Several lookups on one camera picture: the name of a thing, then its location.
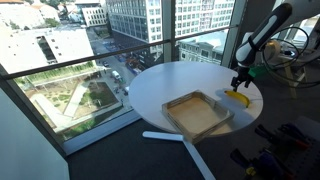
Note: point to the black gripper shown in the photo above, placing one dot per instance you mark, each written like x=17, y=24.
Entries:
x=242, y=77

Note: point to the yellow banana plush toy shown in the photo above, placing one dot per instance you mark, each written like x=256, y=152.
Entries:
x=244, y=99

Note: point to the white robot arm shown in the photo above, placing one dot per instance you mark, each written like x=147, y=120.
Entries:
x=284, y=15

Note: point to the light wooden tray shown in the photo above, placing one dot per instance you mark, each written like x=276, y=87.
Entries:
x=196, y=115

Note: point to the wooden stool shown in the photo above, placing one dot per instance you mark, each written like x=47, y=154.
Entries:
x=284, y=55

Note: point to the round white table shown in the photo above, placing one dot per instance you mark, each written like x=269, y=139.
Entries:
x=167, y=81

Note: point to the black blue clamp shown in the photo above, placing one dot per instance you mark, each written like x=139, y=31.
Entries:
x=266, y=167

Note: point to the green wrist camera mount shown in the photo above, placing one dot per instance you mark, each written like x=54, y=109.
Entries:
x=257, y=71

